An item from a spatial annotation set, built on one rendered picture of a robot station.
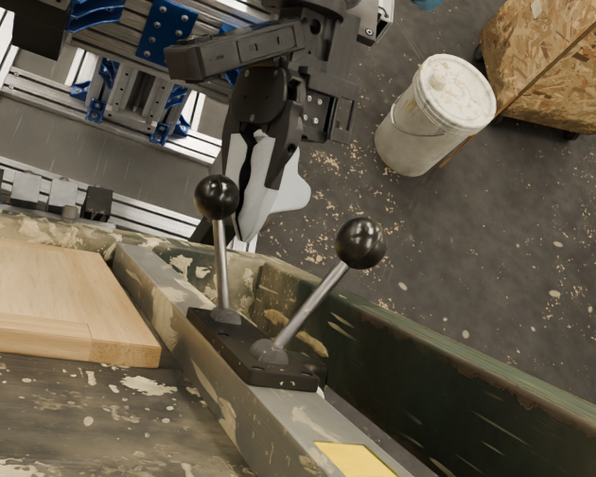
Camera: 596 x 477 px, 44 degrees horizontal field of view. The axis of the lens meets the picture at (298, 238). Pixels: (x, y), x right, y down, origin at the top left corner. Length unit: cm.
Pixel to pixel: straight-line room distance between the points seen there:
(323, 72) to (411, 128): 197
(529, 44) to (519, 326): 106
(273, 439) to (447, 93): 220
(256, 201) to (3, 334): 22
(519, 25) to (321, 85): 251
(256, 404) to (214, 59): 26
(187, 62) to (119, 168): 152
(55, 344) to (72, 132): 152
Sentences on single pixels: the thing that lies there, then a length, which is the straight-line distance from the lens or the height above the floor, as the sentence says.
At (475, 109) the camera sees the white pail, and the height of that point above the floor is 36.
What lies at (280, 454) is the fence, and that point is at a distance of 42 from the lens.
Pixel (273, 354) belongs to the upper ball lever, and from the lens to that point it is 51.
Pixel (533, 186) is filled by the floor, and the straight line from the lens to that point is 313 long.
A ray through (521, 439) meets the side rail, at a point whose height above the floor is 148.
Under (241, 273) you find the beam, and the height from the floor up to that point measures 89.
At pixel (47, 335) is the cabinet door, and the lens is 62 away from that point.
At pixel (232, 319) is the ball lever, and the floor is 140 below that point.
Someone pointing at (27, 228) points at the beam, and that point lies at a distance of 118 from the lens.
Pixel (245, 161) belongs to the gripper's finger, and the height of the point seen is 145.
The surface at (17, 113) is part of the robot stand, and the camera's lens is 213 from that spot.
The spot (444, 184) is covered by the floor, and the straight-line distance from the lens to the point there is 284.
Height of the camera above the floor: 195
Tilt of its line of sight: 54 degrees down
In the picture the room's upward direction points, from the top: 42 degrees clockwise
